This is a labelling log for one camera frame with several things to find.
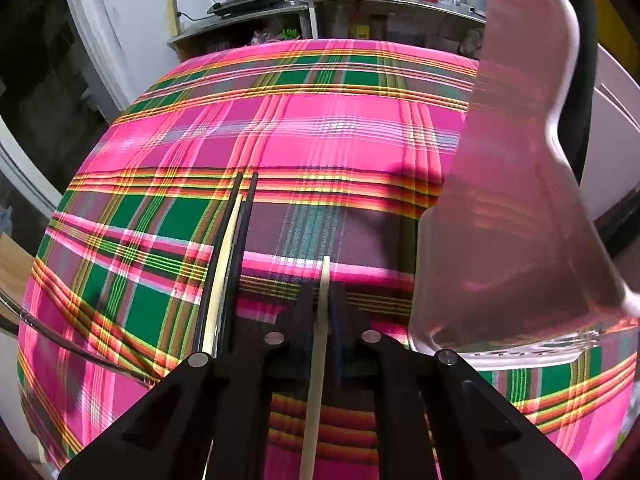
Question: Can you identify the black induction cooker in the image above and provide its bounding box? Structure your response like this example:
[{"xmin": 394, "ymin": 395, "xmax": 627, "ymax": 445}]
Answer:
[{"xmin": 207, "ymin": 0, "xmax": 293, "ymax": 16}]

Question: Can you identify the pink plaid tablecloth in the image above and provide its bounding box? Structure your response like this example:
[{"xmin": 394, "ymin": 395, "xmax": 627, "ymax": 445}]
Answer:
[{"xmin": 15, "ymin": 37, "xmax": 640, "ymax": 480}]

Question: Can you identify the wooden door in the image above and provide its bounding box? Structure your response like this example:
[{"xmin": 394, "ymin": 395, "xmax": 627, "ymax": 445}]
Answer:
[{"xmin": 595, "ymin": 0, "xmax": 640, "ymax": 53}]

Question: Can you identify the white sliding door frame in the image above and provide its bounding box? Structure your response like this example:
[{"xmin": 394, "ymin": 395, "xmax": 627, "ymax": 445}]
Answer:
[{"xmin": 0, "ymin": 0, "xmax": 171, "ymax": 211}]

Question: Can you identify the row of chopsticks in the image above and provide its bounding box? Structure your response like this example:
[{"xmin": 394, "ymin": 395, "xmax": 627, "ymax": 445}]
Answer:
[{"xmin": 194, "ymin": 172, "xmax": 245, "ymax": 358}]

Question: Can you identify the light wooden chopstick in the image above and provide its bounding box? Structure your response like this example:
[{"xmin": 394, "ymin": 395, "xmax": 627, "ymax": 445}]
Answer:
[
  {"xmin": 299, "ymin": 256, "xmax": 332, "ymax": 480},
  {"xmin": 202, "ymin": 195, "xmax": 246, "ymax": 358}
]

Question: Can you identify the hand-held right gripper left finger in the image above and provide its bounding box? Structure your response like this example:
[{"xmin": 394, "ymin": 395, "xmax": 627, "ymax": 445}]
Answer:
[{"xmin": 59, "ymin": 285, "xmax": 317, "ymax": 480}]

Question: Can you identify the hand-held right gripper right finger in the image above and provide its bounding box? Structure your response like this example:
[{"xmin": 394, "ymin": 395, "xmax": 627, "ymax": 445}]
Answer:
[{"xmin": 327, "ymin": 281, "xmax": 583, "ymax": 480}]

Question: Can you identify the dark chopstick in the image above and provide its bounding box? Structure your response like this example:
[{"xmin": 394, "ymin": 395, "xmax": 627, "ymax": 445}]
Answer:
[{"xmin": 222, "ymin": 172, "xmax": 260, "ymax": 358}]

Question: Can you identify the pink plastic utensil holder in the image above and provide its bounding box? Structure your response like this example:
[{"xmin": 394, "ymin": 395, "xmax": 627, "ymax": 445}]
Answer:
[{"xmin": 407, "ymin": 0, "xmax": 640, "ymax": 366}]

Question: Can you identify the tall steel counter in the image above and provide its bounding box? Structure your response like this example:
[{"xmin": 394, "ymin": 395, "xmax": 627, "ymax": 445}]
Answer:
[{"xmin": 292, "ymin": 0, "xmax": 488, "ymax": 56}]

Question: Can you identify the low steel shelf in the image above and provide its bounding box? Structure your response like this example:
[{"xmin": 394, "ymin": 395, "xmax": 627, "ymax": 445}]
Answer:
[{"xmin": 167, "ymin": 2, "xmax": 308, "ymax": 61}]

